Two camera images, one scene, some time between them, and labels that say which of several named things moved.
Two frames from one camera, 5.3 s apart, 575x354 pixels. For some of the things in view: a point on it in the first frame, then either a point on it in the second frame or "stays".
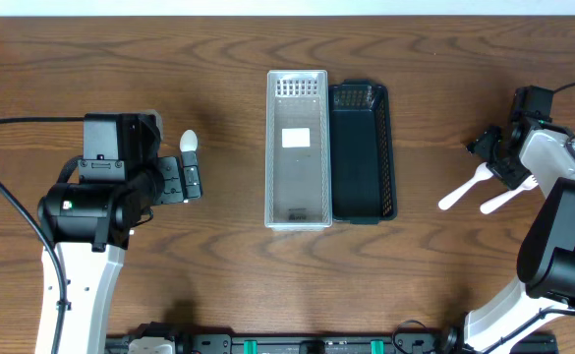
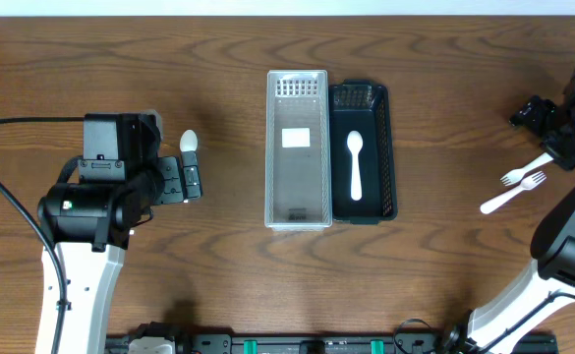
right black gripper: [486, 145] → [537, 114]
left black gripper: [170, 179] stays
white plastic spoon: [188, 141] stays
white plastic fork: [530, 183] stays
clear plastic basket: [298, 172] stays
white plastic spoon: [483, 173] → [355, 144]
